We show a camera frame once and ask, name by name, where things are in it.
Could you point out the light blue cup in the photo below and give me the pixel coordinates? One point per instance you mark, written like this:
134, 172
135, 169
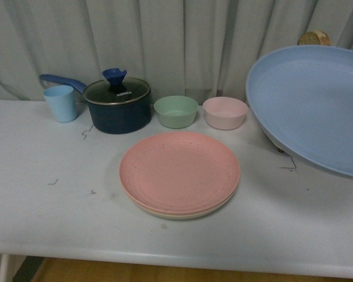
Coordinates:
61, 101

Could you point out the green bowl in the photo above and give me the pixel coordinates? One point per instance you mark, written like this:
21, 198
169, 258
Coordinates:
176, 112

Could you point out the dark blue saucepan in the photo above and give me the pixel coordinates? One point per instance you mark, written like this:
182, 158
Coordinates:
112, 119

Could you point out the cream plate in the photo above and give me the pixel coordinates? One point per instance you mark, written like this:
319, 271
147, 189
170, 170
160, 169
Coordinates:
184, 216

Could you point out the pink bowl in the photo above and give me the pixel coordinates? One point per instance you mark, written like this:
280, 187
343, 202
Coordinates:
224, 113

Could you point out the glass lid with blue knob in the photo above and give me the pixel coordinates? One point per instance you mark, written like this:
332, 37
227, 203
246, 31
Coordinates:
116, 89

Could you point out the grey curtain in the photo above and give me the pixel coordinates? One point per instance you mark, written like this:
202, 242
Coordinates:
199, 49

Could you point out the blue plate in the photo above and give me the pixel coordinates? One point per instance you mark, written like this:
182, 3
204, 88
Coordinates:
302, 98

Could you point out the pink plate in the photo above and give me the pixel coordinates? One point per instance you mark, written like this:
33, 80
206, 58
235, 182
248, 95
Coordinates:
179, 172

